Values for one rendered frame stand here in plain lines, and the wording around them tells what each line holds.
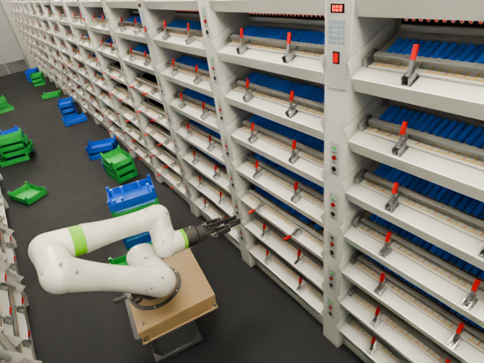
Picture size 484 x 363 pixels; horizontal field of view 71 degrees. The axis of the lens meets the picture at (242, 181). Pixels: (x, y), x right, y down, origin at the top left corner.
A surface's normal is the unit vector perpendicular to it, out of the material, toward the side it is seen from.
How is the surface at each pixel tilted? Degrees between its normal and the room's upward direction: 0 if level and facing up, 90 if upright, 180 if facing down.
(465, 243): 21
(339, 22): 90
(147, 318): 2
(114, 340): 0
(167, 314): 2
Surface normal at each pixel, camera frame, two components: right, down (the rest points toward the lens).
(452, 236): -0.40, -0.63
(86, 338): -0.12, -0.83
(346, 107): -0.80, 0.40
